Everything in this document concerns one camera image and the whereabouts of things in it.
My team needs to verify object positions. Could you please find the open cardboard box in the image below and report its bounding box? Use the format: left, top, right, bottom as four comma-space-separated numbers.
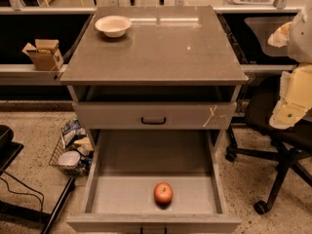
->
22, 39, 63, 71

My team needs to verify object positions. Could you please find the wire basket with items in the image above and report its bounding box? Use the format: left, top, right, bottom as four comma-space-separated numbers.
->
49, 118, 94, 176

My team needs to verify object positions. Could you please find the open middle drawer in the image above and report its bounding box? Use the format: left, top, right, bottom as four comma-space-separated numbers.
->
67, 130, 240, 234

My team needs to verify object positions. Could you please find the closed top drawer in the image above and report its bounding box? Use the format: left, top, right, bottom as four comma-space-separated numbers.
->
73, 102, 236, 130

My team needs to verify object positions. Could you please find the black top drawer handle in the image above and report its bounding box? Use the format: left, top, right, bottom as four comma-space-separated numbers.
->
140, 117, 167, 125

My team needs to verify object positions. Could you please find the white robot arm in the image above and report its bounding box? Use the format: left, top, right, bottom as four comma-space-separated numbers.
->
268, 1, 312, 130

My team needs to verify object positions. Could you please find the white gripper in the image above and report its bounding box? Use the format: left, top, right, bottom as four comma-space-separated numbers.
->
268, 21, 312, 130

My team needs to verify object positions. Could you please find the black stand base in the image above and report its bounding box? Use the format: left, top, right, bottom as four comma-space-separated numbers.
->
0, 124, 76, 234

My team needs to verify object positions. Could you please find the black drawer handle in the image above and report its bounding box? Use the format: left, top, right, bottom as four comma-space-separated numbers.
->
139, 226, 168, 234
140, 117, 167, 125

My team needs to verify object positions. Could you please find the black office chair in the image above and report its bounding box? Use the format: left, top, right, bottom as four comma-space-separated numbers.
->
224, 74, 312, 215

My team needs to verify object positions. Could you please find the red apple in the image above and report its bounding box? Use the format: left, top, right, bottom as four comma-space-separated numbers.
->
153, 182, 174, 205

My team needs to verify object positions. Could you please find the black cable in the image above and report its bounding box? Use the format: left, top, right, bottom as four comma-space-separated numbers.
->
0, 169, 45, 213

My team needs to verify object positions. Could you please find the grey cabinet with counter top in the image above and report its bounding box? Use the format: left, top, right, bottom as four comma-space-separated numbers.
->
59, 5, 250, 234

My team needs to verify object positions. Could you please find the black middle drawer handle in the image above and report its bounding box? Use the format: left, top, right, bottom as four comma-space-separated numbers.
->
139, 226, 168, 234

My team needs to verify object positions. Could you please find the white paper bowl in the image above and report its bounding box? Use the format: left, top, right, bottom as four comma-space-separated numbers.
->
95, 16, 132, 38

